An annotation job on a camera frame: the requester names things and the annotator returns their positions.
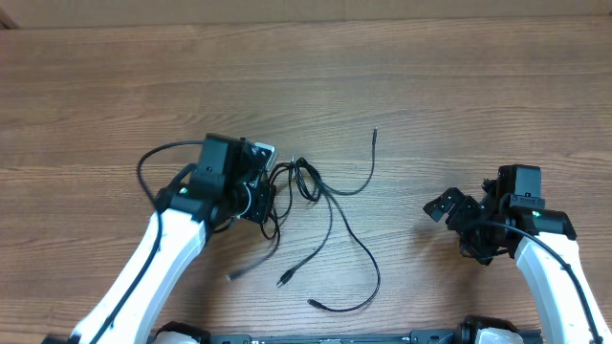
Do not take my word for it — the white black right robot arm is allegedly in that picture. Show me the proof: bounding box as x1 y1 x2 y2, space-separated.
423 164 611 343

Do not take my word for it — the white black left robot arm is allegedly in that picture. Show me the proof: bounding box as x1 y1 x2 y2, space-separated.
66 134 276 343

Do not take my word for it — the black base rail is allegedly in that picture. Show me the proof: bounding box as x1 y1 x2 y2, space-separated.
152 314 541 344

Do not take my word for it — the black left camera cable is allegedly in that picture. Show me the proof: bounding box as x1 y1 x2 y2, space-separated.
88 140 207 344

